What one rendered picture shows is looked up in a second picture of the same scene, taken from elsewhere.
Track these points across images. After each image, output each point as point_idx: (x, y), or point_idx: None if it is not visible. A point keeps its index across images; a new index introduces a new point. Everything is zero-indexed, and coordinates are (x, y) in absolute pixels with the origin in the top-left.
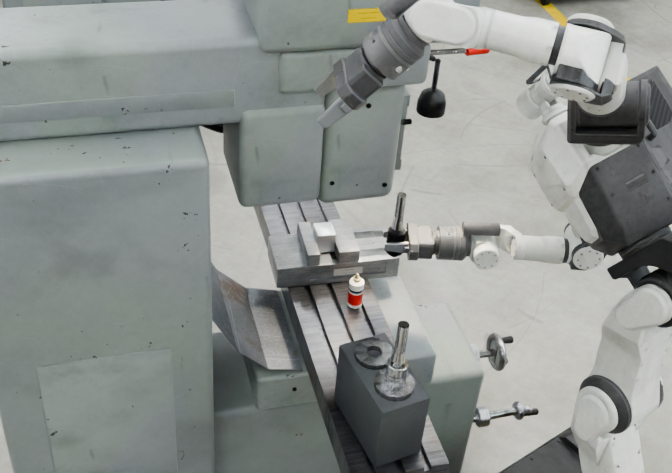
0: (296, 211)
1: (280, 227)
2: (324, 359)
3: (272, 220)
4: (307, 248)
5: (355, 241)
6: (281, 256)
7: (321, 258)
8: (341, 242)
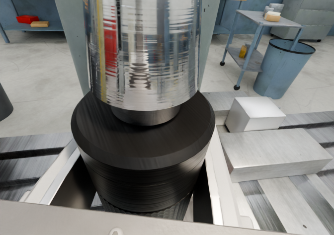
0: (331, 140)
1: (287, 123)
2: (59, 142)
3: (294, 118)
4: (215, 99)
5: (261, 162)
6: (210, 96)
7: (217, 129)
8: (247, 138)
